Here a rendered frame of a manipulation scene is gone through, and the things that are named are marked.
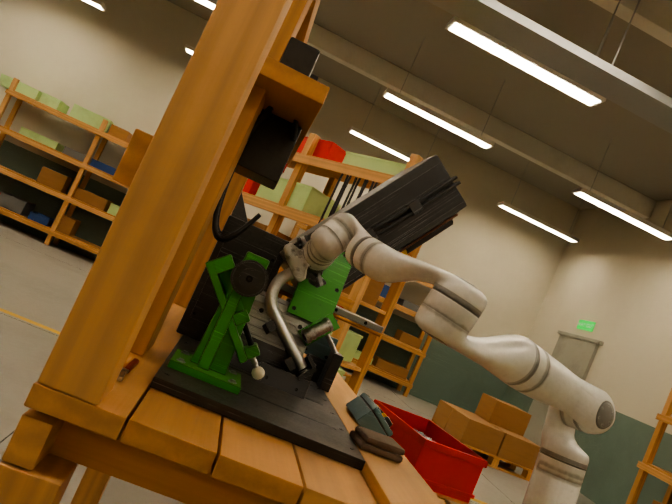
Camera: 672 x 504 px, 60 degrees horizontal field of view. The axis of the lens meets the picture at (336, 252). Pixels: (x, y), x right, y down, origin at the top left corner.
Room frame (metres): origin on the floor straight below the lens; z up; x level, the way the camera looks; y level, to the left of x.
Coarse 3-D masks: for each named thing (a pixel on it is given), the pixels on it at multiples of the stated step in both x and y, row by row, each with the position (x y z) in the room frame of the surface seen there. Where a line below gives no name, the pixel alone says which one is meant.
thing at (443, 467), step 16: (400, 416) 1.81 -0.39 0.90; (416, 416) 1.83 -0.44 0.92; (400, 432) 1.60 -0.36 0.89; (416, 432) 1.53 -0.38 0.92; (432, 432) 1.81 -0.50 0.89; (416, 448) 1.51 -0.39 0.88; (432, 448) 1.50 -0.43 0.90; (448, 448) 1.51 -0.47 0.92; (464, 448) 1.65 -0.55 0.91; (416, 464) 1.49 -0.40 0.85; (432, 464) 1.51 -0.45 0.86; (448, 464) 1.52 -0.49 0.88; (464, 464) 1.54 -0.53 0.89; (480, 464) 1.55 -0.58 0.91; (432, 480) 1.52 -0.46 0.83; (448, 480) 1.53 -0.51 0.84; (464, 480) 1.55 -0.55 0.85; (448, 496) 1.54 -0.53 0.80; (464, 496) 1.56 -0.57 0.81
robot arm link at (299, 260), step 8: (288, 248) 1.32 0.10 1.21; (296, 248) 1.32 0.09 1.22; (304, 248) 1.32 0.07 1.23; (288, 256) 1.32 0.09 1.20; (296, 256) 1.32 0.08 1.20; (304, 256) 1.32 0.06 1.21; (288, 264) 1.33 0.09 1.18; (296, 264) 1.31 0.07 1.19; (304, 264) 1.32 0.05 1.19; (312, 264) 1.31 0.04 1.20; (320, 264) 1.30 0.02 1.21; (328, 264) 1.31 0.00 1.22; (296, 272) 1.31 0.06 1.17; (304, 272) 1.32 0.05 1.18; (296, 280) 1.32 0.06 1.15
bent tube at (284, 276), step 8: (280, 272) 1.47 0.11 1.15; (288, 272) 1.47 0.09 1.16; (272, 280) 1.46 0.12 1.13; (280, 280) 1.46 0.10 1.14; (288, 280) 1.47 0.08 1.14; (272, 288) 1.45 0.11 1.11; (280, 288) 1.46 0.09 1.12; (272, 296) 1.45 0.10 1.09; (272, 304) 1.44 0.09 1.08; (272, 312) 1.44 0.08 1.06; (280, 312) 1.45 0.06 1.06; (280, 320) 1.44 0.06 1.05; (280, 328) 1.44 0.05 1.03; (288, 328) 1.45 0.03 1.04; (280, 336) 1.44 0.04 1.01; (288, 336) 1.44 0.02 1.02; (288, 344) 1.44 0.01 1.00; (296, 344) 1.45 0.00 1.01; (288, 352) 1.44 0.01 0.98; (296, 352) 1.44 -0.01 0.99; (296, 360) 1.43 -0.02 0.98; (304, 360) 1.44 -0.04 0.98; (296, 368) 1.44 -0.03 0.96
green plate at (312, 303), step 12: (336, 264) 1.54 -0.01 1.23; (348, 264) 1.55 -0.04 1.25; (324, 276) 1.52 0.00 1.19; (336, 276) 1.53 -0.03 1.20; (300, 288) 1.50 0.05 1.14; (312, 288) 1.51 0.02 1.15; (324, 288) 1.52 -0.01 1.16; (336, 288) 1.53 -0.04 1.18; (300, 300) 1.50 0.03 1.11; (312, 300) 1.51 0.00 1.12; (324, 300) 1.51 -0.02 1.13; (336, 300) 1.52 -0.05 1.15; (288, 312) 1.49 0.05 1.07; (300, 312) 1.49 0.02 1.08; (312, 312) 1.50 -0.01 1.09; (324, 312) 1.51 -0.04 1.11
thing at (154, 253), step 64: (256, 0) 0.84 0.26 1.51; (192, 64) 0.83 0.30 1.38; (256, 64) 0.85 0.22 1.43; (192, 128) 0.84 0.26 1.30; (128, 192) 0.83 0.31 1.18; (192, 192) 0.84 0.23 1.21; (128, 256) 0.84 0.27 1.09; (192, 256) 1.31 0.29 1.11; (128, 320) 0.84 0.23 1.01; (64, 384) 0.84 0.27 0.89
